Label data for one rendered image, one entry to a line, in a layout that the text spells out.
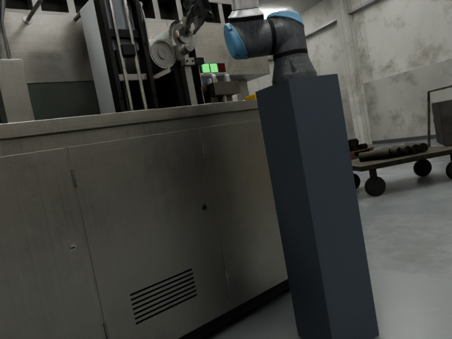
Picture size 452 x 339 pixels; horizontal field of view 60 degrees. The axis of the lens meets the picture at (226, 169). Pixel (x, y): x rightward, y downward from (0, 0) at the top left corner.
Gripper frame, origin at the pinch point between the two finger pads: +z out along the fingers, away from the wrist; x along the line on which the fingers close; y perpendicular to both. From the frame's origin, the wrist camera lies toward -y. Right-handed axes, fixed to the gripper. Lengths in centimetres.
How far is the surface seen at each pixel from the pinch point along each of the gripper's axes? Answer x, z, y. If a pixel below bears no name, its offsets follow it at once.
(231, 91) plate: -17.9, 18.0, -20.4
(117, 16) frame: 37.4, -6.1, -1.4
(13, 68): 73, 16, -2
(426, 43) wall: -801, 117, 205
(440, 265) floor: -73, 34, -135
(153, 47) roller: 17.8, 7.1, -1.1
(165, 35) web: 8.1, 5.8, 6.2
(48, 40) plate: 50, 24, 29
